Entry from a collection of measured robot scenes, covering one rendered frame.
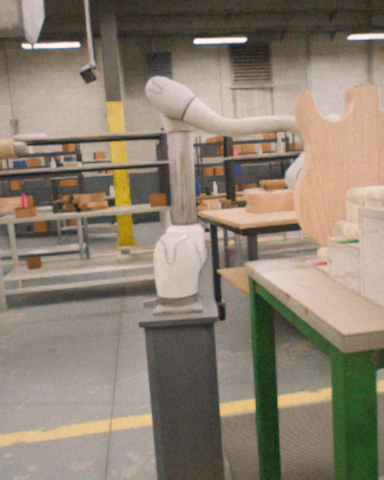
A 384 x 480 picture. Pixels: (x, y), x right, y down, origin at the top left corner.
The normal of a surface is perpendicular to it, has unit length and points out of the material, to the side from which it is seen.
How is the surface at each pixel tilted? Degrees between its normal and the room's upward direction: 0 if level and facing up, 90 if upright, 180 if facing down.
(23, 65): 90
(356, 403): 89
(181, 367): 90
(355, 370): 90
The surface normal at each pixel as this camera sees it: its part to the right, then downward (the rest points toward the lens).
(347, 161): 0.08, 0.11
